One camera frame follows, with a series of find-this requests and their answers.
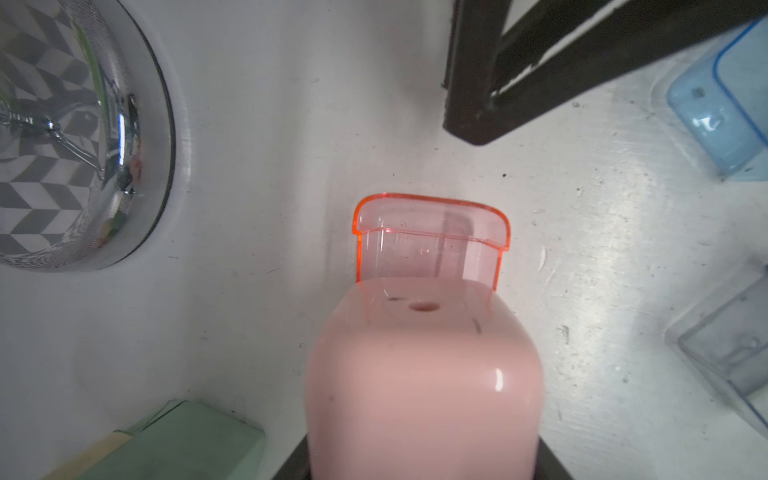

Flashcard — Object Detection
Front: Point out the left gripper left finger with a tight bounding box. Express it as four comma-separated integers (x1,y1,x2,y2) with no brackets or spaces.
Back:
273,437,311,480

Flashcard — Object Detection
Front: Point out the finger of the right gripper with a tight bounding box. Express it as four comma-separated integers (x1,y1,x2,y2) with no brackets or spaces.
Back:
443,1,767,146

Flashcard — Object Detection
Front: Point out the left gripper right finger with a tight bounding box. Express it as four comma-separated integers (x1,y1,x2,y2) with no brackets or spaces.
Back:
533,438,573,480

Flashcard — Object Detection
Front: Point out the mint green pencil sharpener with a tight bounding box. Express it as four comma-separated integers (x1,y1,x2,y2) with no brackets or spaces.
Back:
44,399,266,479

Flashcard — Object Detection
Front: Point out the pink pencil sharpener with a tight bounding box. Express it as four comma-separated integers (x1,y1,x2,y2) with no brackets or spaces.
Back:
304,277,544,479

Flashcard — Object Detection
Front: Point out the clear pink tray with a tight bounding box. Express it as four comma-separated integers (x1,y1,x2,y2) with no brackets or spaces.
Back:
352,192,511,290

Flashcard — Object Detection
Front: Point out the clear grey tray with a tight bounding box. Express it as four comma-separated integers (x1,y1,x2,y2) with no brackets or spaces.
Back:
664,262,767,437

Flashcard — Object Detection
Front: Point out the clear blue tray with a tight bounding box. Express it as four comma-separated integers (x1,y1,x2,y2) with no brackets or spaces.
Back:
667,18,767,181

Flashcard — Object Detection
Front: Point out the metal wire cup rack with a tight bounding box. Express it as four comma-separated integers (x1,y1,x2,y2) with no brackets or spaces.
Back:
1,1,176,272

